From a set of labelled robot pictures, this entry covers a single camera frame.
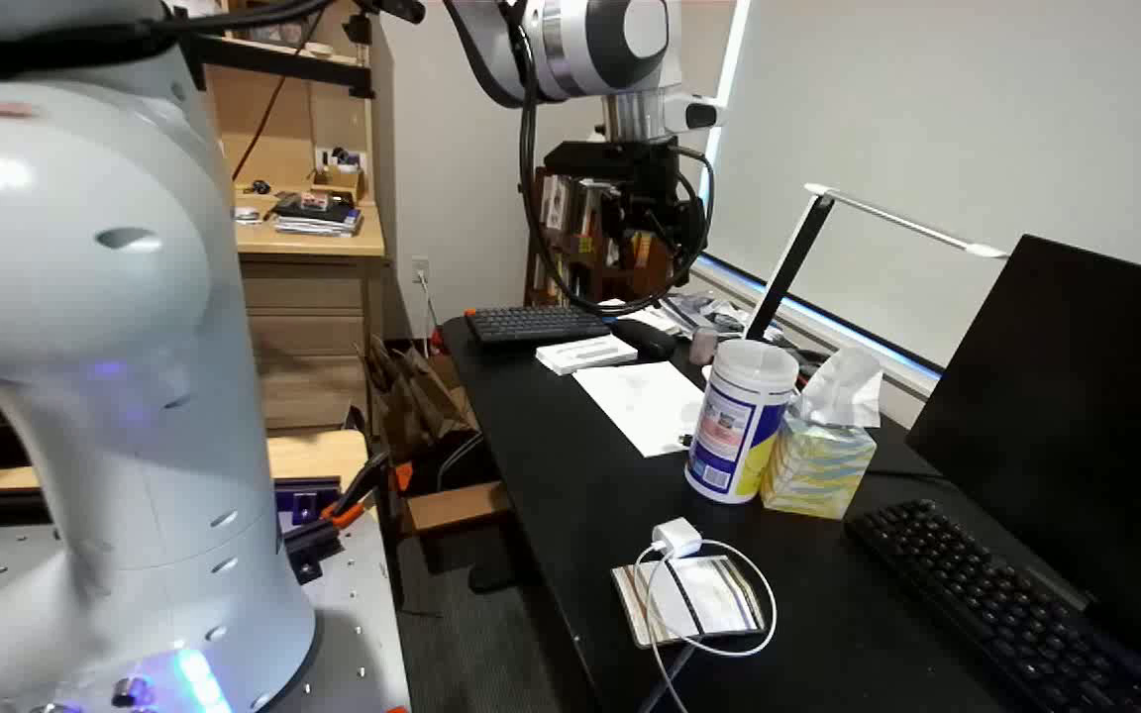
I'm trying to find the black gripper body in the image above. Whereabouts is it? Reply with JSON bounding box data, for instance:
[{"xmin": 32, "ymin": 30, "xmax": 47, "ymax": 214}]
[{"xmin": 538, "ymin": 136, "xmax": 714, "ymax": 294}]

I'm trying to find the slim desk lamp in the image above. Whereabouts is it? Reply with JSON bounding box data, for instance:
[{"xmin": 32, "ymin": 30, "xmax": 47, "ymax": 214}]
[{"xmin": 741, "ymin": 177, "xmax": 1012, "ymax": 347}]

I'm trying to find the dark wooden bookshelf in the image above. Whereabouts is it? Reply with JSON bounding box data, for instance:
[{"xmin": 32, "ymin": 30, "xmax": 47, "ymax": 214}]
[{"xmin": 524, "ymin": 167, "xmax": 686, "ymax": 310}]

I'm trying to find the black case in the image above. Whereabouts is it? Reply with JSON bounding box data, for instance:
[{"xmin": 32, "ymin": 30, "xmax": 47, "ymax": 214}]
[{"xmin": 607, "ymin": 315, "xmax": 686, "ymax": 365}]

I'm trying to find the small black flat keyboard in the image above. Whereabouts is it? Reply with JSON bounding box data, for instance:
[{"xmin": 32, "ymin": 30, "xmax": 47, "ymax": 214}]
[{"xmin": 463, "ymin": 301, "xmax": 616, "ymax": 347}]

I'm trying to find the flat white box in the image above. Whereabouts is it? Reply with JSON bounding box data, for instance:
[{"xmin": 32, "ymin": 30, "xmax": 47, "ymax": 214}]
[{"xmin": 530, "ymin": 331, "xmax": 642, "ymax": 379}]

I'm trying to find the printed paper sheet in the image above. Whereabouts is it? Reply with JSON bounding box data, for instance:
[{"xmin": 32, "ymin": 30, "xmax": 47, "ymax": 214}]
[{"xmin": 570, "ymin": 361, "xmax": 711, "ymax": 462}]

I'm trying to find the small box on shelf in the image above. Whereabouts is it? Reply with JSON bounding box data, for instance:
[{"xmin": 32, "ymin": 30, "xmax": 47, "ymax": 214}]
[{"xmin": 311, "ymin": 141, "xmax": 372, "ymax": 202}]

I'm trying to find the white wipes canister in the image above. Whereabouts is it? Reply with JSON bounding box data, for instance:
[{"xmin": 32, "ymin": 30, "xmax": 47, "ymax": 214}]
[{"xmin": 682, "ymin": 336, "xmax": 805, "ymax": 507}]

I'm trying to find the stack of books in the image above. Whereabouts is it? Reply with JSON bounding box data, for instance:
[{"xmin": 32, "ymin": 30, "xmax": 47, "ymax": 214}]
[{"xmin": 266, "ymin": 191, "xmax": 365, "ymax": 240}]

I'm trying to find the white window blind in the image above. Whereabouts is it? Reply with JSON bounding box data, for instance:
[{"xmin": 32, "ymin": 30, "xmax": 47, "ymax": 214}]
[{"xmin": 695, "ymin": 0, "xmax": 1141, "ymax": 401}]

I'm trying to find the wooden shelf unit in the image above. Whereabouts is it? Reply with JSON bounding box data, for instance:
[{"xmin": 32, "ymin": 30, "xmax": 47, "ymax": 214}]
[{"xmin": 208, "ymin": 35, "xmax": 393, "ymax": 435}]

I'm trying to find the black metal bar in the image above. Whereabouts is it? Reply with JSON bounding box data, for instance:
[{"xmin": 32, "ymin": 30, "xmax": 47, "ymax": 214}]
[{"xmin": 178, "ymin": 27, "xmax": 380, "ymax": 100}]

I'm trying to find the tissue box with tissue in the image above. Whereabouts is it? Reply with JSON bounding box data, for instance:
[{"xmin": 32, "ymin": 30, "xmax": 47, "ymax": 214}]
[{"xmin": 760, "ymin": 347, "xmax": 887, "ymax": 524}]

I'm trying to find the brown cardboard box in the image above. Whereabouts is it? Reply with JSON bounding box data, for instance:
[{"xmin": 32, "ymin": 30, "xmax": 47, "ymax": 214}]
[{"xmin": 365, "ymin": 331, "xmax": 517, "ymax": 537}]

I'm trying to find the wooden board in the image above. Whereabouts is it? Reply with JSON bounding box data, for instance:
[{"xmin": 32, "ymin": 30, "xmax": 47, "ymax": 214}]
[{"xmin": 0, "ymin": 427, "xmax": 372, "ymax": 496}]

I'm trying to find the perforated white mounting plate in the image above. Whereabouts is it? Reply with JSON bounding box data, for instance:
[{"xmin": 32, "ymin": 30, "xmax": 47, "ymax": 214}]
[{"xmin": 0, "ymin": 507, "xmax": 411, "ymax": 713}]

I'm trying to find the black computer monitor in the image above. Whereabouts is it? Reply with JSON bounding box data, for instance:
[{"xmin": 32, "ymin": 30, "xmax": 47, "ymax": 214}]
[{"xmin": 904, "ymin": 233, "xmax": 1141, "ymax": 691}]

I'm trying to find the black computer keyboard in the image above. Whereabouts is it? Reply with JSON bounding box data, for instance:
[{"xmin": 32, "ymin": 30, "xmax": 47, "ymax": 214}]
[{"xmin": 843, "ymin": 496, "xmax": 1141, "ymax": 713}]

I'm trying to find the white charger with cable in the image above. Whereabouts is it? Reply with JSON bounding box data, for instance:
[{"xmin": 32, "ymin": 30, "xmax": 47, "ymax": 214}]
[{"xmin": 636, "ymin": 516, "xmax": 786, "ymax": 713}]

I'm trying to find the orange handled clamp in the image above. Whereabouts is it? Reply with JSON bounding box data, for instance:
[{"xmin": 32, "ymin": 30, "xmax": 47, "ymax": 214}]
[{"xmin": 315, "ymin": 447, "xmax": 419, "ymax": 545}]

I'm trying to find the white cable adapter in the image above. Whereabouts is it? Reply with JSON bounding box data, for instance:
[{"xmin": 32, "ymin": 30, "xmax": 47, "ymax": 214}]
[{"xmin": 612, "ymin": 549, "xmax": 768, "ymax": 653}]

